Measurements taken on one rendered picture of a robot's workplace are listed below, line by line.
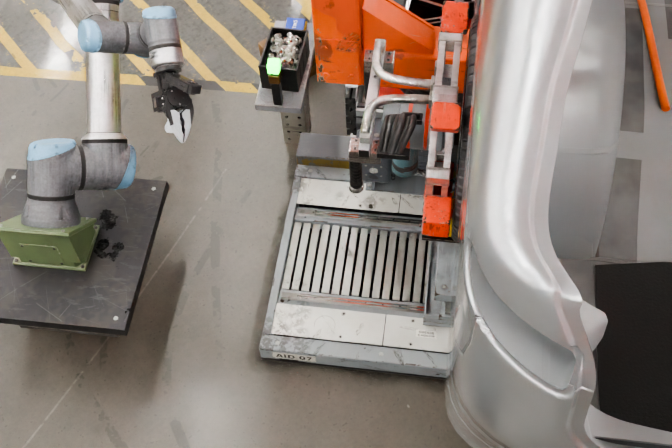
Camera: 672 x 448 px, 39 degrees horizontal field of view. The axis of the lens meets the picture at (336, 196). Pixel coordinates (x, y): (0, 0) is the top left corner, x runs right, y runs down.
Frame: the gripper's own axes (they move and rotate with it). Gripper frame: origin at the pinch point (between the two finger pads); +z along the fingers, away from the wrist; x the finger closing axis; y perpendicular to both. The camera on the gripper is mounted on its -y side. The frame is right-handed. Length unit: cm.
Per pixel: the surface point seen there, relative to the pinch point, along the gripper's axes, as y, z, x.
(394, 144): -41, 12, -38
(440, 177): -49, 23, -45
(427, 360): 6, 79, -87
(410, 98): -40, -1, -49
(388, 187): 35, 17, -112
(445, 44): -51, -13, -54
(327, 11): 1, -39, -63
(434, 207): -44, 30, -46
